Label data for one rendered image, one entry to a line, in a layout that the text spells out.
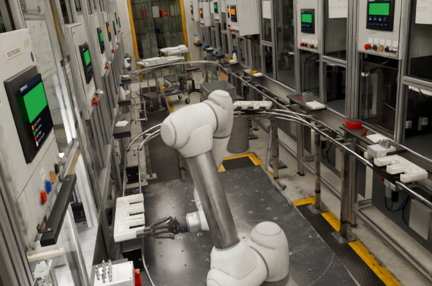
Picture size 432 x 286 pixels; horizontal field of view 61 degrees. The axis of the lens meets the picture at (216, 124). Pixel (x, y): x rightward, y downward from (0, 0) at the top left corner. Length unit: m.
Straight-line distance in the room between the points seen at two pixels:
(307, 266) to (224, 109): 0.84
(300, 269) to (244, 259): 0.42
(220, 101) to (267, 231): 0.56
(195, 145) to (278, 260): 0.59
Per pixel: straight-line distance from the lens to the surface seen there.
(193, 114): 1.33
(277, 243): 1.57
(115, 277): 1.38
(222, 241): 1.45
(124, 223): 1.87
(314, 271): 1.82
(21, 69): 1.09
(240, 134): 4.57
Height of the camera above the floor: 1.86
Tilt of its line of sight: 19 degrees down
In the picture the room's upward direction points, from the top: 6 degrees counter-clockwise
